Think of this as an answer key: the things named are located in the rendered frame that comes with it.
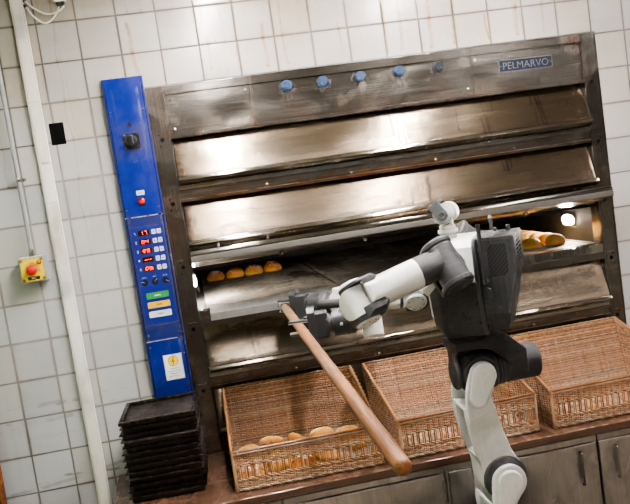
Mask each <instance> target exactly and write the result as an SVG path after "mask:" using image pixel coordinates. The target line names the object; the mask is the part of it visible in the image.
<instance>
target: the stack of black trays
mask: <svg viewBox="0 0 630 504"><path fill-rule="evenodd" d="M200 410H201V408H200V402H198V396H197V391H192V392H186V393H180V394H175V395H169V396H163V397H157V398H152V399H146V400H140V401H135V402H129V403H126V405H125V408H124V410H123V413H122V415H121V418H120V420H119V422H118V427H120V430H119V431H121V433H120V435H119V438H120V437H122V441H121V443H120V444H124V446H123V449H122V450H124V451H123V454H122V456H125V458H124V460H123V463H125V462H126V465H125V467H124V469H126V468H128V469H127V472H126V474H125V476H127V475H128V477H127V480H126V482H128V481H130V486H129V487H130V490H129V494H131V496H130V499H129V500H133V503H138V502H143V501H149V500H154V499H160V498H165V497H170V496H176V495H181V494H187V493H192V492H198V491H203V490H205V486H206V485H207V471H208V456H209V454H207V448H205V446H206V442H205V431H203V427H204V426H201V423H202V416H203V413H202V414H200Z"/></svg>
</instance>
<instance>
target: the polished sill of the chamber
mask: <svg viewBox="0 0 630 504"><path fill-rule="evenodd" d="M600 252H604V250H603V243H597V242H595V243H589V244H583V245H578V246H572V247H566V248H560V249H554V250H548V251H542V252H536V253H530V254H524V262H523V266H524V265H530V264H536V263H542V262H548V261H553V260H559V259H565V258H571V257H577V256H583V255H588V254H594V253H600ZM198 311H199V318H200V321H203V320H208V319H211V315H210V308H204V309H199V310H198Z"/></svg>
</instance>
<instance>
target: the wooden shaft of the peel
mask: <svg viewBox="0 0 630 504"><path fill-rule="evenodd" d="M281 309H282V311H283V312H284V314H285V315H286V317H287V318H288V319H289V321H292V320H298V319H299V318H298V317H297V315H296V314H295V313H294V312H293V310H292V309H291V308H290V306H289V305H288V304H283V305H282V306H281ZM292 325H293V327H294V328H295V329H296V331H297V332H298V334H299V335H300V337H301V338H302V339H303V341H304V342H305V344H306V345H307V347H308V348H309V350H310V351H311V352H312V354H313V355H314V357H315V358H316V360H317V361H318V362H319V364H320V365H321V367H322V368H323V370H324V371H325V372H326V374H327V375H328V377H329V378H330V380H331V381H332V382H333V384H334V385H335V387H336V388H337V390H338V391H339V393H340V394H341V395H342V397H343V398H344V400H345V401H346V403H347V404H348V405H349V407H350V408H351V410H352V411H353V413H354V414H355V415H356V417H357V418H358V420H359V421H360V423H361V424H362V425H363V427H364V428H365V430H366V431H367V433H368V434H369V435H370V437H371V438H372V440H373V441H374V443H375V444H376V446H377V447H378V448H379V450H380V451H381V453H382V454H383V456H384V457H385V458H386V460H387V461H388V463H389V464H390V466H391V467H392V468H393V470H394V471H395V473H396V474H398V475H400V476H406V475H408V474H409V473H410V472H411V470H412V463H411V461H410V460H409V458H408V457H407V456H406V454H405V453H404V452H403V451H402V449H401V448H400V447H399V446H398V444H397V443H396V442H395V440H394V439H393V438H392V437H391V435H390V434H389V433H388V431H387V430H386V429H385V428H384V426H383V425H382V424H381V423H380V421H379V420H378V419H377V417H376V416H375V415H374V414H373V412H372V411H371V410H370V409H369V407H368V406H367V405H366V403H365V402H364V401H363V400H362V398H361V397H360V396H359V394H358V393H357V392H356V391H355V389H354V388H353V387H352V386H351V384H350V383H349V382H348V380H347V379H346V378H345V377H344V375H343V374H342V373H341V372H340V370H339V369H338V368H337V366H336V365H335V364H334V363H333V361H332V360H331V359H330V357H329V356H328V355H327V354H326V352H325V351H324V350H323V349H322V347H321V346H320V345H319V343H318V342H317V341H316V340H315V338H314V337H313V336H312V335H311V333H310V332H309V331H308V329H307V328H306V327H305V326H304V324H303V323H300V324H292Z"/></svg>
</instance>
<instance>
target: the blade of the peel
mask: <svg viewBox="0 0 630 504"><path fill-rule="evenodd" d="M334 287H340V286H338V285H335V286H329V287H323V288H317V289H311V290H304V291H300V292H301V293H309V294H310V293H316V292H330V293H331V294H332V289H333V288H334ZM288 295H289V293H286V294H280V295H274V296H268V297H262V298H256V299H250V300H244V301H238V302H232V303H226V304H220V305H214V306H210V315H211V321H214V320H220V319H225V318H231V317H237V316H243V315H249V314H255V313H261V312H267V311H273V310H279V306H278V303H277V301H278V300H284V299H289V297H288Z"/></svg>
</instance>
